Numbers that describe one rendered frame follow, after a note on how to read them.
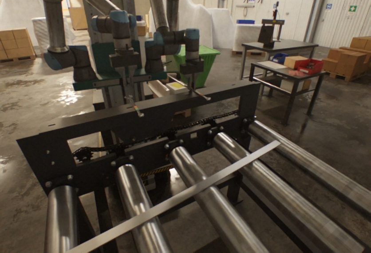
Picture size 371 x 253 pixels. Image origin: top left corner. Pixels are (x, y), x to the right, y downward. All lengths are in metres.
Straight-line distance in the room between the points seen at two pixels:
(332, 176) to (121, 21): 1.19
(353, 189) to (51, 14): 1.69
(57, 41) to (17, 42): 7.62
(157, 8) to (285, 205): 1.15
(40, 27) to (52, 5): 7.66
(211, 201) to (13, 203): 2.06
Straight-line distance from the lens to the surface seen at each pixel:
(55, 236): 0.89
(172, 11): 1.41
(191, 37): 1.04
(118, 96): 1.75
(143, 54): 4.23
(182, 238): 1.80
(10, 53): 9.02
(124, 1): 1.58
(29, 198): 2.49
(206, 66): 3.64
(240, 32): 7.57
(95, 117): 0.94
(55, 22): 1.29
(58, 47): 1.34
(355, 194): 1.15
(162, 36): 1.10
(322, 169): 1.18
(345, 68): 6.27
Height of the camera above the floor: 1.60
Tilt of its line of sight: 30 degrees down
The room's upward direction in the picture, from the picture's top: straight up
